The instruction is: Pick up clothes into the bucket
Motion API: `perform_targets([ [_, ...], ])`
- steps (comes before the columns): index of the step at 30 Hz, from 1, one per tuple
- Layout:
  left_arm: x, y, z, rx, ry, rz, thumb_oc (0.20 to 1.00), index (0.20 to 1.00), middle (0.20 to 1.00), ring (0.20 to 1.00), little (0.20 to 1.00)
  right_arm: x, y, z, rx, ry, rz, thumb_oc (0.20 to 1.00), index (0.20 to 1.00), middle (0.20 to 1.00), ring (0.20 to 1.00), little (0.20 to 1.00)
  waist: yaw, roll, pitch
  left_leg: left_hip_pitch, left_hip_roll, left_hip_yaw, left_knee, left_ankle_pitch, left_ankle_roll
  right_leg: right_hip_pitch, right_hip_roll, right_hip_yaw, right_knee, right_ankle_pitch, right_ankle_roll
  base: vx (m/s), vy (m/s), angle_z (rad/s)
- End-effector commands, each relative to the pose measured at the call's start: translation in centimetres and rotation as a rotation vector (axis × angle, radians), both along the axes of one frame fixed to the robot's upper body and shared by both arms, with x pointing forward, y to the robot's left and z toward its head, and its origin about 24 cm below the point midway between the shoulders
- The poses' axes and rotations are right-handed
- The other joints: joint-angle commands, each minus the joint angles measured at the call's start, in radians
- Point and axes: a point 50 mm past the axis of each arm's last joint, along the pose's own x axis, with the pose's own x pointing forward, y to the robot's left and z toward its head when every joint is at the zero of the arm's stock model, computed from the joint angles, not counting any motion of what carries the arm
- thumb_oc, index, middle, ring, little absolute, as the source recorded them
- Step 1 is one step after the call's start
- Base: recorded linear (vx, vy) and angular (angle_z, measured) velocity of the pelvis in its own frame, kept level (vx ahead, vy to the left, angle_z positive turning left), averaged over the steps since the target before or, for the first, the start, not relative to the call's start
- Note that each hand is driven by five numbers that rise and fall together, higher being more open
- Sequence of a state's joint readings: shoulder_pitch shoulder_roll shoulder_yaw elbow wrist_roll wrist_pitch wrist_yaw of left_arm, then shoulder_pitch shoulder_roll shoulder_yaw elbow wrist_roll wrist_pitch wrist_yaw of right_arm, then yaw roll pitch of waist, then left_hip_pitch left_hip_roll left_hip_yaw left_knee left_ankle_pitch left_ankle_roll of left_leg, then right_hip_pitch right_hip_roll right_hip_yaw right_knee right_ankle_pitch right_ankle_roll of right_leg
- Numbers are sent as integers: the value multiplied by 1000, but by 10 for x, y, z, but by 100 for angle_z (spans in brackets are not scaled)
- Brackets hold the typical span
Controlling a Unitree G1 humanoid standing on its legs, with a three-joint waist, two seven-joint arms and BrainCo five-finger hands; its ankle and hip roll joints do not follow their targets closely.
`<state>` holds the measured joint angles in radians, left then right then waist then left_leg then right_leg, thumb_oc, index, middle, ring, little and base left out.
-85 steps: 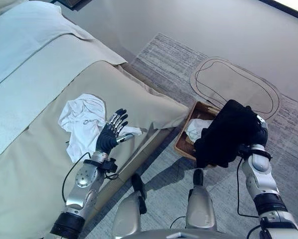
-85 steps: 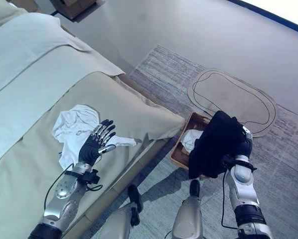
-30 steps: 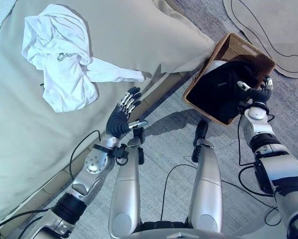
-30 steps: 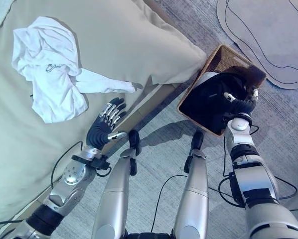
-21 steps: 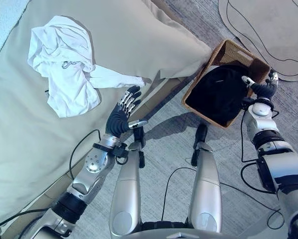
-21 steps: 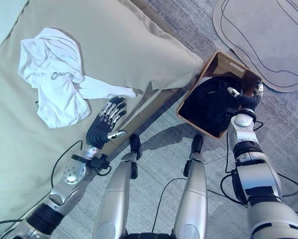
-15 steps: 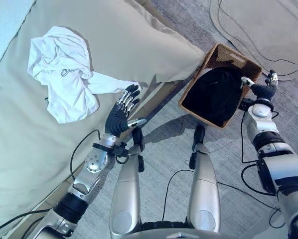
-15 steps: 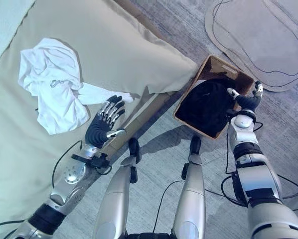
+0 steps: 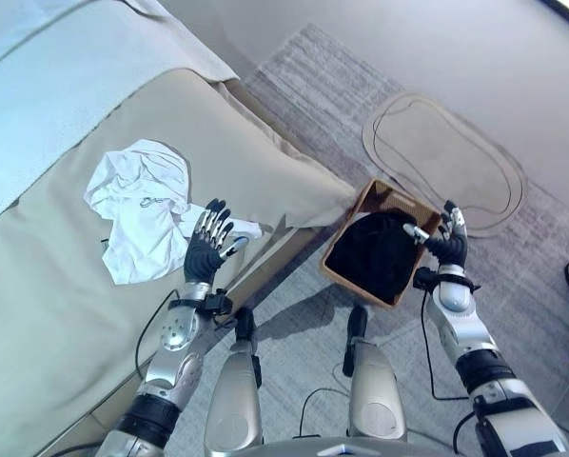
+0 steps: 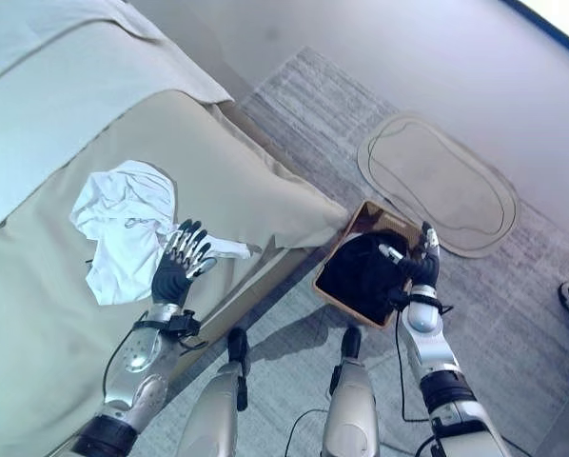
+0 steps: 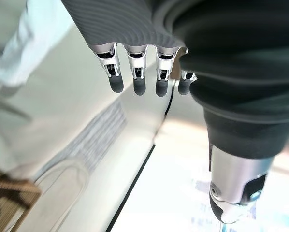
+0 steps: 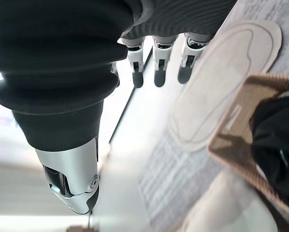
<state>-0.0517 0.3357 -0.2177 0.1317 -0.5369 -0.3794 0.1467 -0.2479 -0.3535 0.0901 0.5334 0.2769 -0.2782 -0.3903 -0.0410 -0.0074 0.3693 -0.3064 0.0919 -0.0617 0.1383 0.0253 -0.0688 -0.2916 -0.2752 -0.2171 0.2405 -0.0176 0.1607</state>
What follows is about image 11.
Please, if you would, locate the black cable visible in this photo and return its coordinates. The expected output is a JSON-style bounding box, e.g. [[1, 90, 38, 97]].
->
[[163, 79, 179, 121]]

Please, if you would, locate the pale blue white garment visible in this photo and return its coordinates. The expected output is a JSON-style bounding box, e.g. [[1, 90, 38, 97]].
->
[[0, 0, 74, 95]]

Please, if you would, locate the white furniture panel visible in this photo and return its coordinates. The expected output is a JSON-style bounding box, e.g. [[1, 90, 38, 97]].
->
[[0, 23, 181, 232]]

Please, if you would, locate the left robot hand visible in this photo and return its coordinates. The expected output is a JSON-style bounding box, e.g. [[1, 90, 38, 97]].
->
[[61, 0, 289, 224]]

